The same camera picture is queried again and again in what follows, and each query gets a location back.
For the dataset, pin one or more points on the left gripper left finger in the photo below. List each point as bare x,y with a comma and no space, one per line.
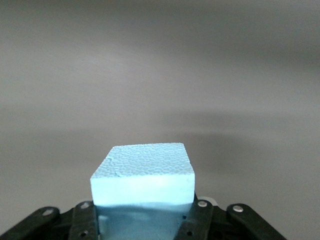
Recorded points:
82,220

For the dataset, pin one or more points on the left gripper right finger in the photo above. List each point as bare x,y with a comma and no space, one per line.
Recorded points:
200,222

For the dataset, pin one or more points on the light blue foam block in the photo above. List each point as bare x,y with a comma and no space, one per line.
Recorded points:
142,170

